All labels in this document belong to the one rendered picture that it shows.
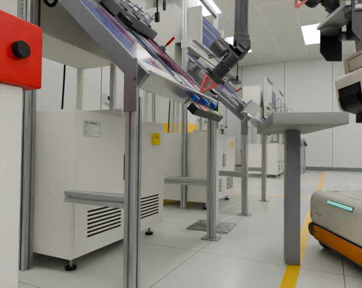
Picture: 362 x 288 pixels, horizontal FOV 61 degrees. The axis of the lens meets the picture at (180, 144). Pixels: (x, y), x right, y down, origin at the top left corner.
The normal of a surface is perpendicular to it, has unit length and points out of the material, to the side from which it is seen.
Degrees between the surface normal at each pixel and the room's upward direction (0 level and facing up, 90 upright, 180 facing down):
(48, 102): 90
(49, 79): 90
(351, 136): 90
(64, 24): 90
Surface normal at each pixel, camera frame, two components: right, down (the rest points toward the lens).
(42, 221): -0.44, -0.03
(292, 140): -0.15, -0.03
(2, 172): 0.90, 0.00
